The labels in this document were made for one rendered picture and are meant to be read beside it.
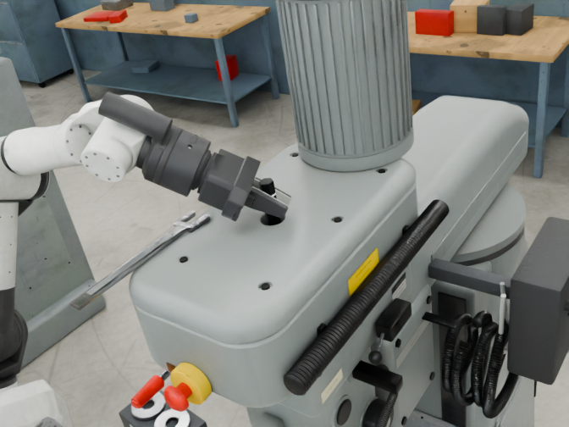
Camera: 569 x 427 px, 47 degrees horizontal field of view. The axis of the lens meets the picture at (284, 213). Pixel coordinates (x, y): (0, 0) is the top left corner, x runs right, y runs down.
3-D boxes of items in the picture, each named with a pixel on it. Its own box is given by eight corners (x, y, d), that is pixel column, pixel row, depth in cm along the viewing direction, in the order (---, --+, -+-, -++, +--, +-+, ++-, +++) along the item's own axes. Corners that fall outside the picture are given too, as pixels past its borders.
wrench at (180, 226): (84, 313, 85) (82, 308, 85) (66, 304, 87) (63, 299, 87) (210, 219, 100) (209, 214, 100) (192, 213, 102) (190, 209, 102)
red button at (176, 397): (185, 419, 87) (178, 398, 85) (163, 408, 89) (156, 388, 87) (201, 402, 89) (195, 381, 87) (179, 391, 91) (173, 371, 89)
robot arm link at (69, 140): (141, 165, 92) (73, 174, 99) (165, 122, 98) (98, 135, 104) (115, 131, 88) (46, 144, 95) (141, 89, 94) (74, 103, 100)
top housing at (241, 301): (275, 429, 85) (253, 337, 76) (135, 363, 99) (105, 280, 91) (428, 236, 115) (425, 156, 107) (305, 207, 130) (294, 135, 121)
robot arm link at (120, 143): (152, 207, 94) (78, 175, 93) (179, 154, 101) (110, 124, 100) (165, 160, 85) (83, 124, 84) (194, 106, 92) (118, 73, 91)
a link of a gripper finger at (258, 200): (282, 219, 96) (243, 202, 96) (290, 202, 95) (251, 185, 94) (280, 224, 95) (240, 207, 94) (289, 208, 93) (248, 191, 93)
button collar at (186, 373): (207, 411, 89) (197, 380, 86) (175, 396, 92) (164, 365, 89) (216, 401, 90) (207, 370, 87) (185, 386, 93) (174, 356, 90)
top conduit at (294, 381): (306, 401, 82) (302, 381, 81) (279, 389, 85) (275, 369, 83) (450, 218, 112) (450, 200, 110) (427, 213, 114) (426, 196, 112)
